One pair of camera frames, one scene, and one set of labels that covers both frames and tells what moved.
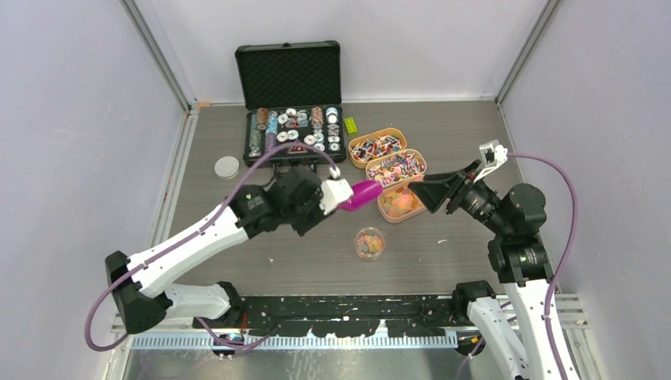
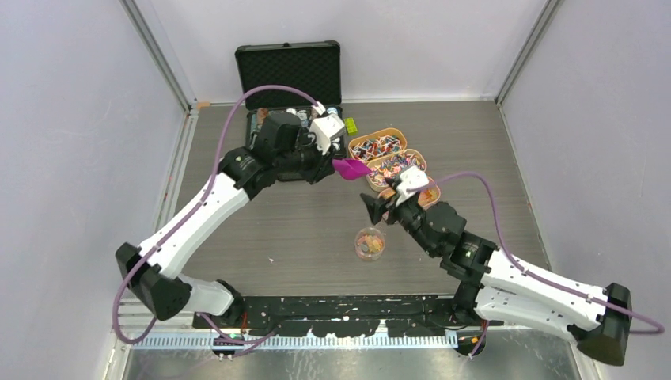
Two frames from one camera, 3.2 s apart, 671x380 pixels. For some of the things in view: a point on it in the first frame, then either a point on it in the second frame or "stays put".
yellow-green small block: x=350 y=126 stays put
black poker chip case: x=293 y=90 stays put
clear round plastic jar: x=369 y=244 stays put
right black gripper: x=437 y=186 → x=377 y=207
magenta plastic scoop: x=363 y=192 → x=350 y=169
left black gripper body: x=303 y=218 → x=305 y=157
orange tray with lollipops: x=376 y=146 stays put
